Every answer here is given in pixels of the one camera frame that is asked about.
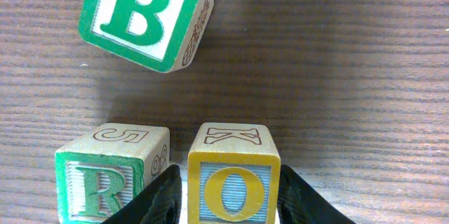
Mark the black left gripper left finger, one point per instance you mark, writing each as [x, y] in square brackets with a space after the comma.
[159, 203]

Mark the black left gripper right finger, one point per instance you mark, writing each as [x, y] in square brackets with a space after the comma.
[299, 203]

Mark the yellow O block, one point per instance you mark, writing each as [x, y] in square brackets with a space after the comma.
[233, 173]

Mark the green R block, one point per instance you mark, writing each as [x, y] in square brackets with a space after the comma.
[99, 173]

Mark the green B block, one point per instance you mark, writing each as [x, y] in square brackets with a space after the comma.
[161, 35]

